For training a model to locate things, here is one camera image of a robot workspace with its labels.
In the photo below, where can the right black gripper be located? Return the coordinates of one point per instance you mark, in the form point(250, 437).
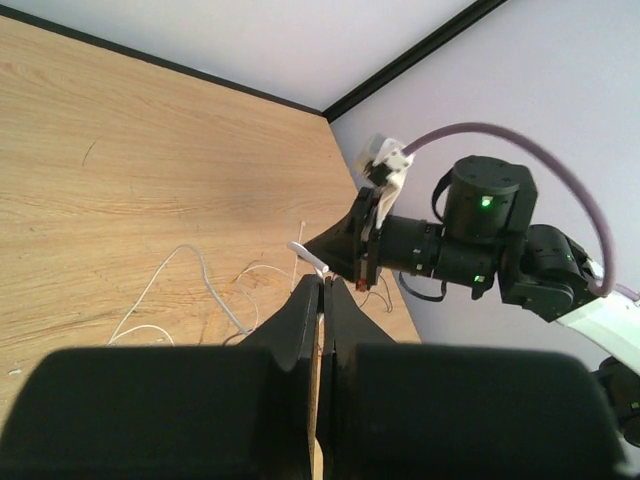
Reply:
point(350, 248)

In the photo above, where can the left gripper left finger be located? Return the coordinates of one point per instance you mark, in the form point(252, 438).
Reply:
point(183, 412)

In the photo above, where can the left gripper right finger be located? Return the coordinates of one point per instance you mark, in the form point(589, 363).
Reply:
point(390, 410)

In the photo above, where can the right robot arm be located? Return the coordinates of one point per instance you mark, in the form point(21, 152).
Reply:
point(484, 238)

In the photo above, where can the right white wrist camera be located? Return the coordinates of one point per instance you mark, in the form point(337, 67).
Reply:
point(384, 163)

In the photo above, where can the black frame post right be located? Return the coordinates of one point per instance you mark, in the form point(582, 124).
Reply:
point(442, 35)

